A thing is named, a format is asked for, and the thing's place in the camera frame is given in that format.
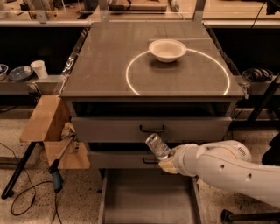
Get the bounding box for blue plate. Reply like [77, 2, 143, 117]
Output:
[8, 66, 33, 81]

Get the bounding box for wooden side shelf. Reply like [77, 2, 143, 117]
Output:
[20, 94, 90, 169]

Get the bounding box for grey drawer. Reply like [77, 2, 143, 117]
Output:
[98, 169, 205, 224]
[87, 151, 159, 169]
[72, 117, 232, 143]

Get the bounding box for grey top drawer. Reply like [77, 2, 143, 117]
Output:
[72, 117, 232, 143]

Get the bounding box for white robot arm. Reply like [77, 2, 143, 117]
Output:
[159, 140, 280, 208]

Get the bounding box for white bowl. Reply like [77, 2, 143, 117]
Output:
[149, 39, 186, 63]

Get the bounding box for black coiled cable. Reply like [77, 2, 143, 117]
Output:
[241, 67, 275, 83]

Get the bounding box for grey bottom drawer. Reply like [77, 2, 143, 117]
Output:
[98, 169, 205, 224]

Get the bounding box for grey drawer cabinet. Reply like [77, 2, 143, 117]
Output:
[60, 20, 245, 176]

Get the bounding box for grey middle drawer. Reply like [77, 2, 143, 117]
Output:
[87, 151, 159, 169]

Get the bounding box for blue handled tool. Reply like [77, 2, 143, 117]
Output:
[48, 136, 74, 193]

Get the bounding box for small bowl at left edge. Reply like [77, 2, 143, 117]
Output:
[0, 64, 9, 81]

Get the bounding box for black table leg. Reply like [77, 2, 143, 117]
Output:
[1, 142, 36, 200]

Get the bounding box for white paper cup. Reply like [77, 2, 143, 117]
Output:
[31, 60, 48, 79]

